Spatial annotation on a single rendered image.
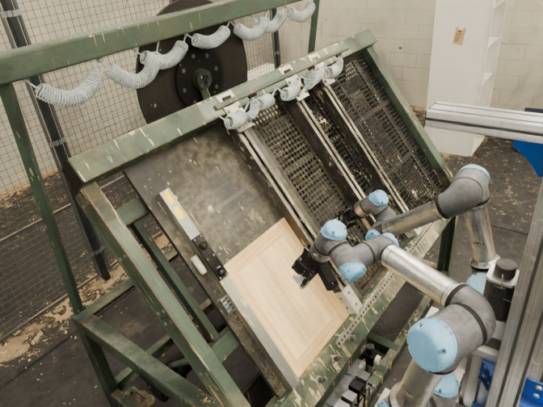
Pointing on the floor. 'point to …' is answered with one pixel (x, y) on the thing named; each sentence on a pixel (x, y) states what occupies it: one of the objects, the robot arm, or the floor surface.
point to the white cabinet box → (464, 63)
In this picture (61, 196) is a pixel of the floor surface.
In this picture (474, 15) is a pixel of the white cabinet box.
